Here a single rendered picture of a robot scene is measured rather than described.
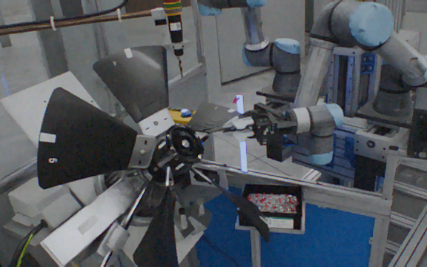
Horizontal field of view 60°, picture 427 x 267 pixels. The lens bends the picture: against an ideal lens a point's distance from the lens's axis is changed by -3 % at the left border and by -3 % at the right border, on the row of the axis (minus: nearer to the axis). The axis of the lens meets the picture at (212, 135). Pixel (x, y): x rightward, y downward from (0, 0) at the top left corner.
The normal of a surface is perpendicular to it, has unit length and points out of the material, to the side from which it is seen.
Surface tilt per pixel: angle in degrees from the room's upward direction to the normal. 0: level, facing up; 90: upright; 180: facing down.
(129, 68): 43
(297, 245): 90
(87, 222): 50
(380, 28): 85
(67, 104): 69
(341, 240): 90
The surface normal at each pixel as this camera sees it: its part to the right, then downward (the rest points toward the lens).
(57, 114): 0.59, 0.00
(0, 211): 0.88, 0.14
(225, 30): 0.57, 0.32
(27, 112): 0.61, -0.47
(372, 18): 0.32, 0.32
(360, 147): -0.68, 0.38
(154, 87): -0.02, -0.37
